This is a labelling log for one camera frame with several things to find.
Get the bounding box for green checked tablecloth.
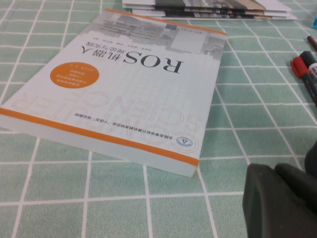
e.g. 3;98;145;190
0;0;317;238

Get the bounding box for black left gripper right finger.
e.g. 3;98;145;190
274;141;317;218

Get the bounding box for red cap black marker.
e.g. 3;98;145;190
290;56;317;108

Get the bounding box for black cap white marker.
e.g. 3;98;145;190
300;51;317;78

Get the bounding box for photo cover brochure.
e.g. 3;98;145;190
122;0;293;12
131;9;298;21
123;4;291;17

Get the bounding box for dark red pencil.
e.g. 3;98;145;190
306;35;317;52

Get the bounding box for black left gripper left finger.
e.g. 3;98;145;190
242;163;317;238

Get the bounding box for white orange ROS book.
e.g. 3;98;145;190
0;8;227;179

